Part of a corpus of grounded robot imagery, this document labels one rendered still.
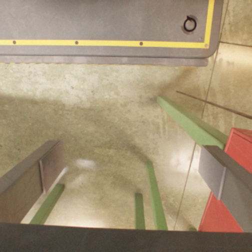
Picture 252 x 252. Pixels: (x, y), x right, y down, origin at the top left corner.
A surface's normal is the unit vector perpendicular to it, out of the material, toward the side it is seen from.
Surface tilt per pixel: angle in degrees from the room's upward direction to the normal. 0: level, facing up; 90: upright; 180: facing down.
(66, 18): 0
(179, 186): 0
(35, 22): 0
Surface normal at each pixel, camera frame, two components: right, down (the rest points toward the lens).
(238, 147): -0.99, -0.15
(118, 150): -0.03, 0.27
